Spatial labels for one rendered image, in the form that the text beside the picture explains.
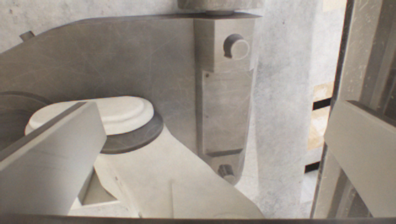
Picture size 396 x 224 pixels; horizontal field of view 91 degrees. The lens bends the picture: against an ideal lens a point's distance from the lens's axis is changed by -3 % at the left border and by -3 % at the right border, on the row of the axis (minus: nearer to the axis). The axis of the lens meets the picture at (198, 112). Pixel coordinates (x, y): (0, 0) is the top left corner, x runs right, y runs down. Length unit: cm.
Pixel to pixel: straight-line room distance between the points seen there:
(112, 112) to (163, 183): 15
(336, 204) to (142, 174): 38
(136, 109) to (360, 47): 32
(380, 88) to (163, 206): 31
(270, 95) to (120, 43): 55
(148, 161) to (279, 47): 57
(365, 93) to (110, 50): 44
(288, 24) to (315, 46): 14
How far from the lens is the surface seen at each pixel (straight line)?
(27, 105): 55
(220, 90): 48
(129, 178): 30
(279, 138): 94
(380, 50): 32
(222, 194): 24
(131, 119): 35
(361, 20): 28
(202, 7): 44
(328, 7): 81
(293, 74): 80
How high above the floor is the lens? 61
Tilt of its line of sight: 58 degrees down
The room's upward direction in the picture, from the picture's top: 160 degrees clockwise
